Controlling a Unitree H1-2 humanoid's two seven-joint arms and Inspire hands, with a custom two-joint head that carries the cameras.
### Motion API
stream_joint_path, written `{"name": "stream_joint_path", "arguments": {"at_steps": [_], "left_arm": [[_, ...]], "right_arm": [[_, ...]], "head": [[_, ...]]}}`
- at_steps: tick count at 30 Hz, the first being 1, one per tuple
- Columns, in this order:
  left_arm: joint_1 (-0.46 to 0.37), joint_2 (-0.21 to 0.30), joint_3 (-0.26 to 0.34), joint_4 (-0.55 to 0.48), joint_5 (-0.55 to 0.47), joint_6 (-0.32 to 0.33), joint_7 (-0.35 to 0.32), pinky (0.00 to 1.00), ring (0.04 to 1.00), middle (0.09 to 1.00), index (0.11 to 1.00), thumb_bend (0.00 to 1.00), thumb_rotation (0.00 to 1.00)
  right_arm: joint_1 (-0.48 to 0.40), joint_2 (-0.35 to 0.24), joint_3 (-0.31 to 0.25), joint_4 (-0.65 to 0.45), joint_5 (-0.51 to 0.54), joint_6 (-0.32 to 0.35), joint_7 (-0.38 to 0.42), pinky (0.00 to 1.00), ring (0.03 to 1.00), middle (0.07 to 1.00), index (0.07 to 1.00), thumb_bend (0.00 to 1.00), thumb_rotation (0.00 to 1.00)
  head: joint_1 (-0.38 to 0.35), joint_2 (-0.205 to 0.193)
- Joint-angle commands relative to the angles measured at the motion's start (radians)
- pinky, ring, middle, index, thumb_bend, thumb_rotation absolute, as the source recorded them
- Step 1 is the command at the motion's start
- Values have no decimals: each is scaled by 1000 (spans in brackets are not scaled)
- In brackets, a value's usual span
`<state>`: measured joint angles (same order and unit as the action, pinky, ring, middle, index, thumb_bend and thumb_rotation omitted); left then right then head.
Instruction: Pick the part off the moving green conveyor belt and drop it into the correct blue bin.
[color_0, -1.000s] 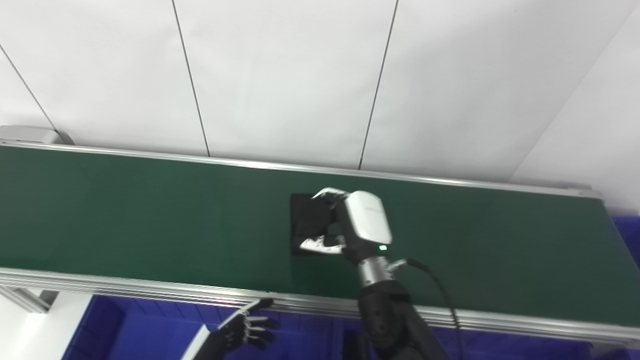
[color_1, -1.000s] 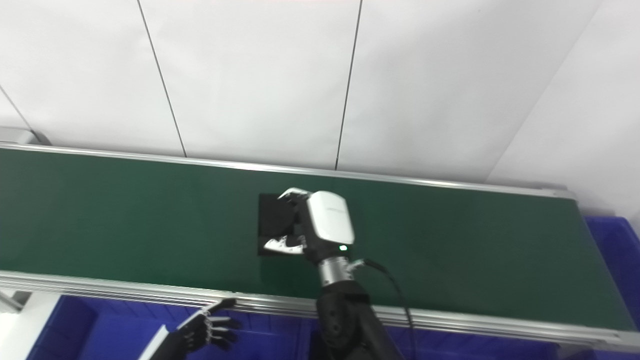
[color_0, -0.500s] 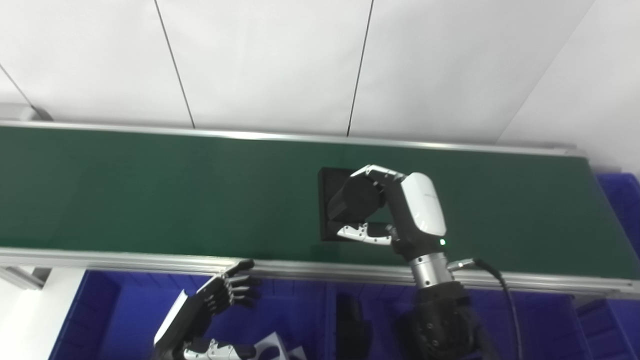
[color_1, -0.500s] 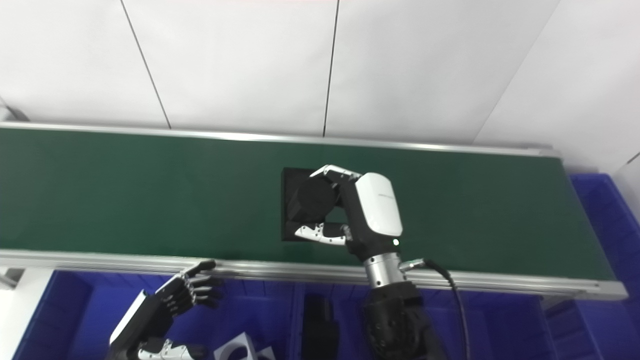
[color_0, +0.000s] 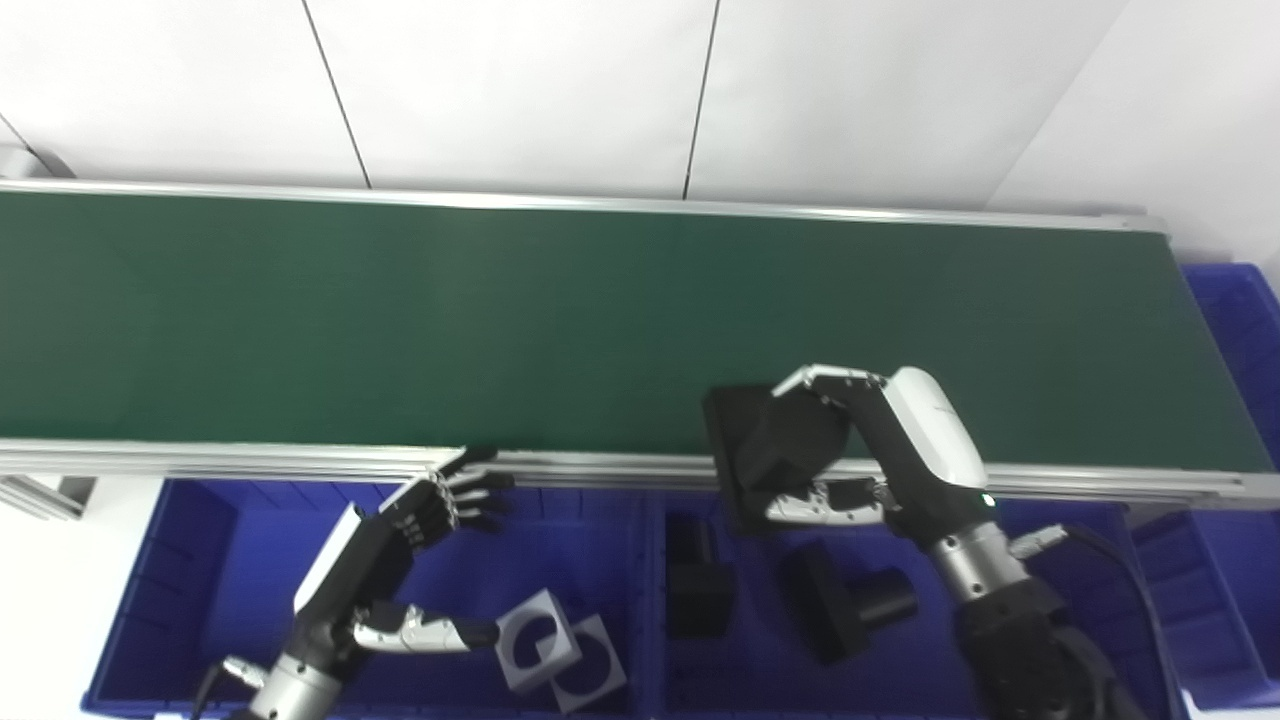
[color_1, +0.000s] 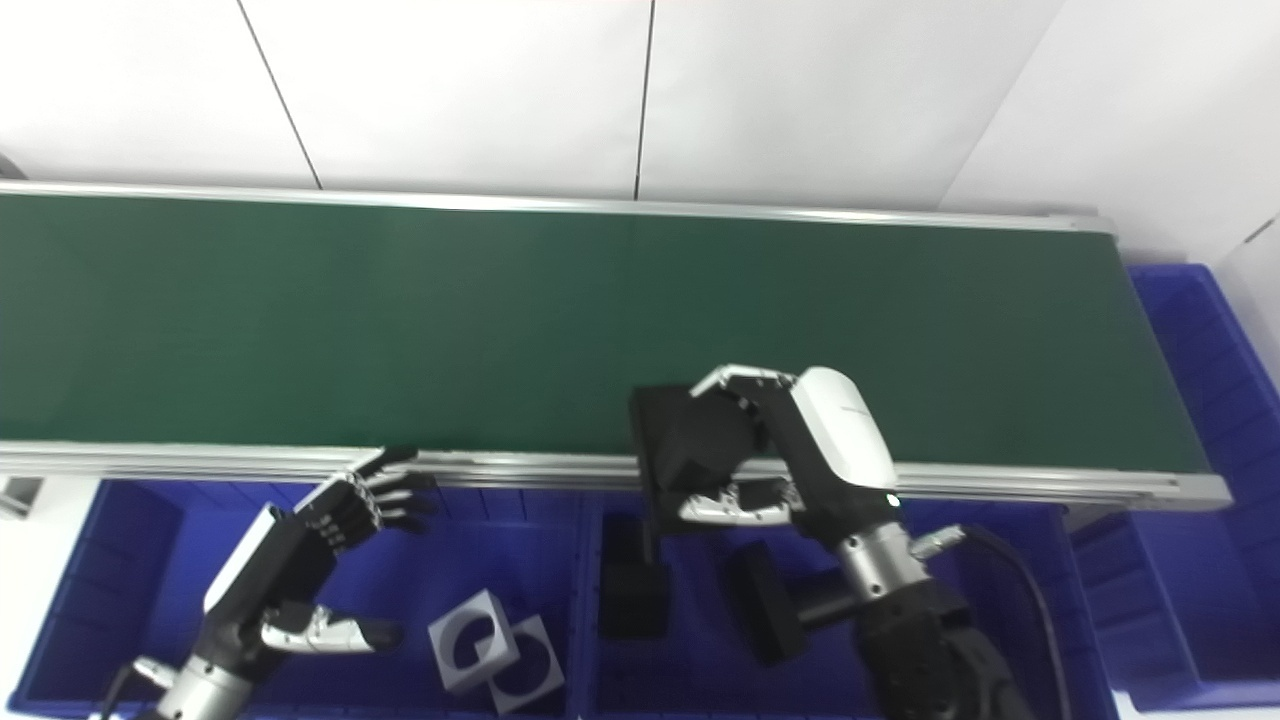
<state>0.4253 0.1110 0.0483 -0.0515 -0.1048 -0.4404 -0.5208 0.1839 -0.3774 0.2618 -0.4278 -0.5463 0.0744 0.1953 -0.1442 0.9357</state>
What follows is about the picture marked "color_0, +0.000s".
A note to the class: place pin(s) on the grey square part with hole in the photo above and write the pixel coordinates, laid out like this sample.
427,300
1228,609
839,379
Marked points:
600,680
522,655

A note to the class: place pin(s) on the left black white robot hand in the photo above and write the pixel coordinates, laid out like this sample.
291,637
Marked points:
360,565

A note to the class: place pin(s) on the green conveyor belt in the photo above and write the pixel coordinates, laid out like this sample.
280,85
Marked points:
600,468
500,320

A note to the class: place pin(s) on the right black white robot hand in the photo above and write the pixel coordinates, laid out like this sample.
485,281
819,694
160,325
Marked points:
925,440

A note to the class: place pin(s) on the black block with cylinder part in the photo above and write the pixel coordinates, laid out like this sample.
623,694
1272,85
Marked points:
770,445
845,605
697,595

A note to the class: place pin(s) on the blue plastic bin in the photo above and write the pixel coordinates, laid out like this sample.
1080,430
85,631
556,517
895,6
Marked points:
1235,330
760,680
220,590

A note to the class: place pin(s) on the aluminium conveyor leg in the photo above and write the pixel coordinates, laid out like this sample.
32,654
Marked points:
40,493

